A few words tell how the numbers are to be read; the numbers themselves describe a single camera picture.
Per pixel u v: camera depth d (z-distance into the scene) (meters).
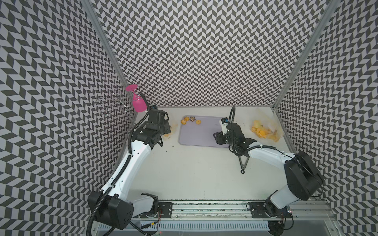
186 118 1.11
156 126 0.56
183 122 1.08
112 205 0.36
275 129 0.87
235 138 0.68
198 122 1.08
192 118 1.11
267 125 0.94
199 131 1.08
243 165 0.87
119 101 0.81
